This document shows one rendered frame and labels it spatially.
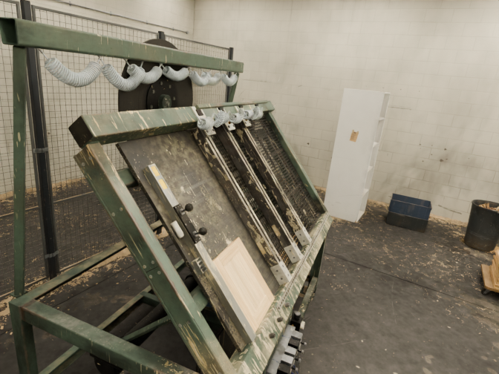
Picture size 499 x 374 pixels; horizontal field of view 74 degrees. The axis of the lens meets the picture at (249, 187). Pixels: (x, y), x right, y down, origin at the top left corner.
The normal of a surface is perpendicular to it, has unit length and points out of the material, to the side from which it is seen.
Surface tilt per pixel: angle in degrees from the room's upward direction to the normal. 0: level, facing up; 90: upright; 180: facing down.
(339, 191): 90
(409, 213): 90
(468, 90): 90
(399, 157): 90
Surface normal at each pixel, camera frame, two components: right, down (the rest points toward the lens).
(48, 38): 0.92, 0.20
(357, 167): -0.50, 0.22
